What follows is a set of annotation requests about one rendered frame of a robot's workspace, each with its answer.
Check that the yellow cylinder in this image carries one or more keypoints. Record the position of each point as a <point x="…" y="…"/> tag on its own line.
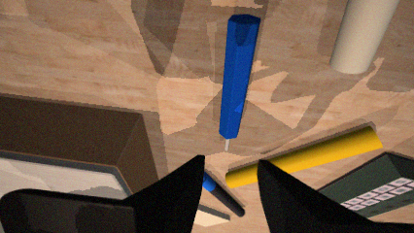
<point x="350" y="144"/>

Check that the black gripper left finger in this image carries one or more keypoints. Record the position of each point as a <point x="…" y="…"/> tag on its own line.
<point x="168" y="205"/>

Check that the grey keyboard with white letter keys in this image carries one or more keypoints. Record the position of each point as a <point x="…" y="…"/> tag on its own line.
<point x="381" y="185"/>

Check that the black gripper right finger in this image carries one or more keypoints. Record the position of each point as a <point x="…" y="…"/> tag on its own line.
<point x="291" y="206"/>

